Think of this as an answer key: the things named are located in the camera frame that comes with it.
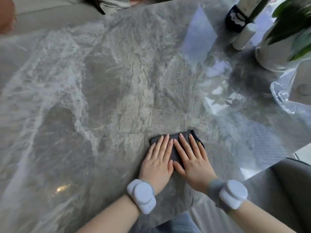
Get person's right hand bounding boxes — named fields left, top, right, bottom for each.
left=173, top=133, right=219, bottom=194

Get person's left hand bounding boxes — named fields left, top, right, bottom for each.
left=138, top=134, right=174, bottom=195

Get dark grey cleaning cloth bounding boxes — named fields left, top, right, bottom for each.
left=149, top=130, right=205, bottom=170

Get person's left forearm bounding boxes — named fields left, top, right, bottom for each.
left=76, top=194, right=141, bottom=233

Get person's right forearm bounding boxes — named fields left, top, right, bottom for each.
left=228, top=200, right=297, bottom=233

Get person's blue jeans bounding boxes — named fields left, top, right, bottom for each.
left=151, top=212, right=202, bottom=233

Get grey upholstered chair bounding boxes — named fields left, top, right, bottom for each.
left=243, top=158, right=311, bottom=233

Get clear wine glass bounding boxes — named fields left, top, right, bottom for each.
left=270, top=68, right=311, bottom=114

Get white plant pot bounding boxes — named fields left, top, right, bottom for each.
left=255, top=27, right=311, bottom=72

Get white cylindrical bottle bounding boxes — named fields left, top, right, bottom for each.
left=232, top=23, right=257, bottom=51

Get green leafy plant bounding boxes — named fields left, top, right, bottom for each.
left=249, top=0, right=311, bottom=61

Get light grey sofa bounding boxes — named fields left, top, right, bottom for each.
left=10, top=0, right=132, bottom=35

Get orange round cushion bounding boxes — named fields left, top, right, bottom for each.
left=0, top=0, right=17, bottom=35

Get white wrist tracker grey strap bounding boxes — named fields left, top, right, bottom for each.
left=207, top=178, right=248, bottom=214

